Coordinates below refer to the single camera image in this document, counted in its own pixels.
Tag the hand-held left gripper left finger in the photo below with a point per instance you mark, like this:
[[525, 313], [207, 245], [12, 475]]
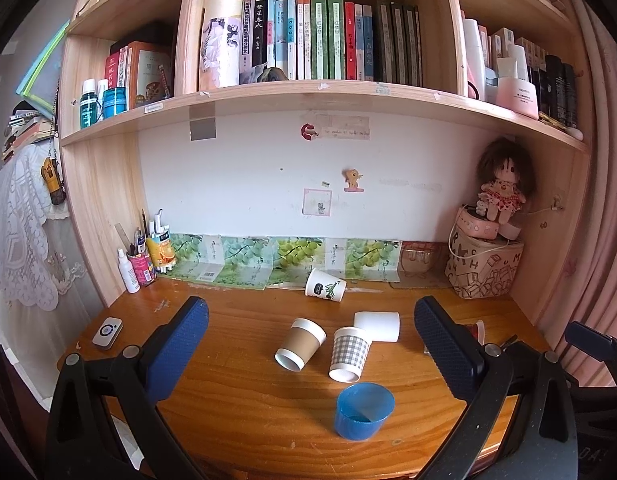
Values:
[[186, 332]]

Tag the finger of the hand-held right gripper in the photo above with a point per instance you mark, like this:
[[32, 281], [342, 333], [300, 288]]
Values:
[[585, 334]]

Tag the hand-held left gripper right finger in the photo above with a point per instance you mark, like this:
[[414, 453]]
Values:
[[446, 345]]

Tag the plain white paper cup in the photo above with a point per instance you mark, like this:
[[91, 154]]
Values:
[[378, 325]]

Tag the grey checked paper cup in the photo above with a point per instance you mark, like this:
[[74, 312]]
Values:
[[349, 353]]

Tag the brown sleeve paper cup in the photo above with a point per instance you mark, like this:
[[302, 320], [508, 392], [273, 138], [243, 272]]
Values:
[[301, 342]]

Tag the white leaf print paper cup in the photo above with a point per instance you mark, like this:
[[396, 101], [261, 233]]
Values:
[[325, 285]]

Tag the blue plastic cup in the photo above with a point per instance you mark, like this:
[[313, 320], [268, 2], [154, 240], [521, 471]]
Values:
[[364, 410]]

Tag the row of upright books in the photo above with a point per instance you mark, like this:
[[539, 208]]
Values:
[[333, 40]]

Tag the small white round-button device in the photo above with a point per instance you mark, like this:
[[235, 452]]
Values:
[[107, 332]]

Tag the white spray bottle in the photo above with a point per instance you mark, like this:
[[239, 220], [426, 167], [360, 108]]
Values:
[[128, 272]]

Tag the pen holder with pens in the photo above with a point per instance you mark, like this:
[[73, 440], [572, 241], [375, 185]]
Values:
[[141, 262]]

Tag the letter print storage bag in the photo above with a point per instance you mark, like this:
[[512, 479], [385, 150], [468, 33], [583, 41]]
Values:
[[483, 270]]

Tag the pink round box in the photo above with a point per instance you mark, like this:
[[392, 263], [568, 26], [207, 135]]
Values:
[[476, 223]]

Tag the white tape roll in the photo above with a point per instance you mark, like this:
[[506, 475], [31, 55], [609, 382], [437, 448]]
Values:
[[510, 231]]

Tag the grape print folded booklet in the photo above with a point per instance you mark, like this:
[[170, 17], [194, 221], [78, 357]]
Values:
[[288, 257]]

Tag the pink curtain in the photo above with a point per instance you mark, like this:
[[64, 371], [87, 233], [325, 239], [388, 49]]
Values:
[[605, 170]]

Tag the brown haired rag doll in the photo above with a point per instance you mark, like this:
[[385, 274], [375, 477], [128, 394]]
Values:
[[505, 180]]

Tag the pink square sticker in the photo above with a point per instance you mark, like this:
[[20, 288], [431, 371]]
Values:
[[317, 202]]

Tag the white lace cloth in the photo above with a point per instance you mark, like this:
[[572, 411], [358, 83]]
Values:
[[23, 240]]

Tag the orange chick sticker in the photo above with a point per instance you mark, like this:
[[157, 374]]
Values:
[[353, 179]]

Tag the grey tape patch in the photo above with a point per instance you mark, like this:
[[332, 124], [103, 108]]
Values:
[[203, 128]]

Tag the red mushroom sticker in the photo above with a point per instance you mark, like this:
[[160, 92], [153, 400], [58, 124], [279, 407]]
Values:
[[307, 131]]

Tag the taped paper note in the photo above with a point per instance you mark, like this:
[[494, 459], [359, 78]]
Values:
[[346, 127]]

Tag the teal round jar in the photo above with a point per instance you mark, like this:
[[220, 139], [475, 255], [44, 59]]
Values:
[[114, 102]]

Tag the row of black bottles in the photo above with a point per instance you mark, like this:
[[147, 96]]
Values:
[[560, 92]]

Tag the pink cosmetic jar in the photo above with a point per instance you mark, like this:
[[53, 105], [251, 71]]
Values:
[[520, 97]]

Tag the teal bottle with white cap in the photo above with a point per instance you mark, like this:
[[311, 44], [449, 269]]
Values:
[[88, 105]]

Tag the wooden bookshelf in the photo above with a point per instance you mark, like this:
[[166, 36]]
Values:
[[308, 105]]

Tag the pile of books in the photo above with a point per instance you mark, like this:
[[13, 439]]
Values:
[[26, 127]]

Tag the red books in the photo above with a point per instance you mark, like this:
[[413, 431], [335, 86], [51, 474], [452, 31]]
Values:
[[141, 72]]

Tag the tall white bottle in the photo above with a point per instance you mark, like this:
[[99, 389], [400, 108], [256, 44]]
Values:
[[474, 57]]

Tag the white floral tube box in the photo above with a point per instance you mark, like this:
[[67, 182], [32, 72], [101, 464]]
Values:
[[221, 42]]

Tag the row of cosmetic boxes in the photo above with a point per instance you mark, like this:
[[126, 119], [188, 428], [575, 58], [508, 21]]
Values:
[[513, 47]]

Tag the green framed board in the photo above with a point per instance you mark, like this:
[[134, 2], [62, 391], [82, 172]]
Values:
[[43, 65]]

